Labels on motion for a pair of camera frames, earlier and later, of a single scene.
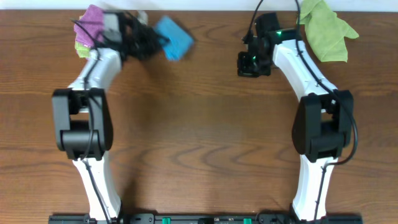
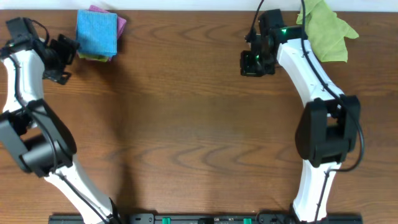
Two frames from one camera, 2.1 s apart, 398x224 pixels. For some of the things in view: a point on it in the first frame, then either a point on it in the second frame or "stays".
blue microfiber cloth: [180, 42] to [97, 33]
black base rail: [206, 218] stays
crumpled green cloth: [327, 33] stays
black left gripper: [150, 40] to [62, 58]
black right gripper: [243, 70] stays
